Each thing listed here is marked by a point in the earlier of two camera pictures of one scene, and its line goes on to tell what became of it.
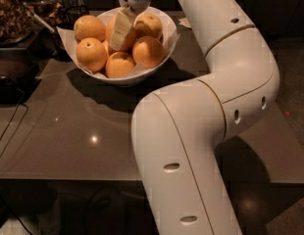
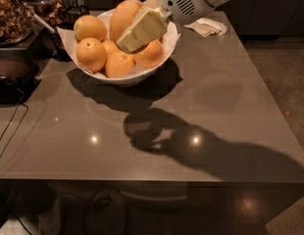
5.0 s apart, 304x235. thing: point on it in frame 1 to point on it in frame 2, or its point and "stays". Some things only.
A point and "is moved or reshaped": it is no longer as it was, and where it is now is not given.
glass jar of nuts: x=14 y=22 stays
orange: x=132 y=36 is moved or reshaped
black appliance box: x=16 y=75 stays
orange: x=119 y=65 stays
